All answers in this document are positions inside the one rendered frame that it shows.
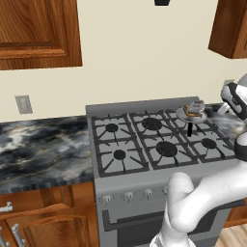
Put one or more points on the wooden wall cupboard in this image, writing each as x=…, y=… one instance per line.
x=230, y=25

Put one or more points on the grey range knob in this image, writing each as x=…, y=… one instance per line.
x=129, y=197
x=165, y=190
x=107, y=200
x=148, y=194

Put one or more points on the wooden drawer front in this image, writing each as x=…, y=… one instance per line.
x=48, y=194

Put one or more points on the wooden wall cupboard door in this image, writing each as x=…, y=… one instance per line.
x=35, y=29

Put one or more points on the black extractor hood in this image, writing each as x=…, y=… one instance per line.
x=162, y=2

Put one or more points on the wooden base cupboard door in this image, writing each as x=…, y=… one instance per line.
x=2, y=222
x=61, y=234

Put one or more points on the wooden base cupboard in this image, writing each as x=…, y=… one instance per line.
x=237, y=217

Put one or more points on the grey oven door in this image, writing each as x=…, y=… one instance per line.
x=135, y=236

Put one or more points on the grey wall socket plate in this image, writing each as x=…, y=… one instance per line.
x=23, y=104

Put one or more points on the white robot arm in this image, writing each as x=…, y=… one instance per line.
x=199, y=199

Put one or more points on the grey gas range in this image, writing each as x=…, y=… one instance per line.
x=128, y=180

